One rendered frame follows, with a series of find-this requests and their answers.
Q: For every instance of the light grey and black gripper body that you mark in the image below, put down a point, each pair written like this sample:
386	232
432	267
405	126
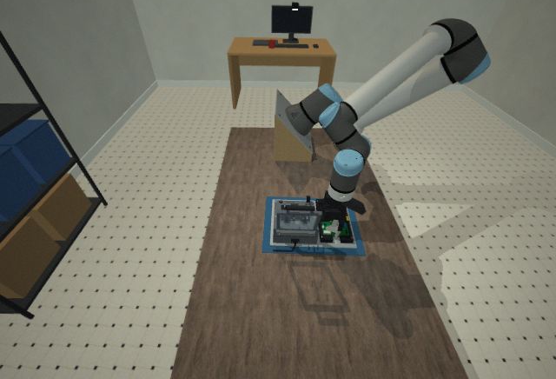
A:
334	210

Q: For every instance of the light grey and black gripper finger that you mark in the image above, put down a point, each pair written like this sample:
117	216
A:
336	226

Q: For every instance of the green circuit board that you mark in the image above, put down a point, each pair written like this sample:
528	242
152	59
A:
325	232

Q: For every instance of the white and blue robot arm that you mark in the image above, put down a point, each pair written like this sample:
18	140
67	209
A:
465	58

